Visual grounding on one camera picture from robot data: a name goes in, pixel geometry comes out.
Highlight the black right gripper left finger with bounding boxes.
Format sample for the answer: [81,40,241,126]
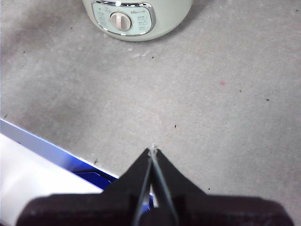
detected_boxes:
[16,147,153,226]

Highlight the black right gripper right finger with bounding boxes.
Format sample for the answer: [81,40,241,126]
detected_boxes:
[147,148,294,226]

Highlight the white panel with blue edge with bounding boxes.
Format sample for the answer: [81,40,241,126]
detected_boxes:
[0,118,158,226]

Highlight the green electric cooking pot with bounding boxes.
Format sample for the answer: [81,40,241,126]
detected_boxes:
[81,0,194,42]

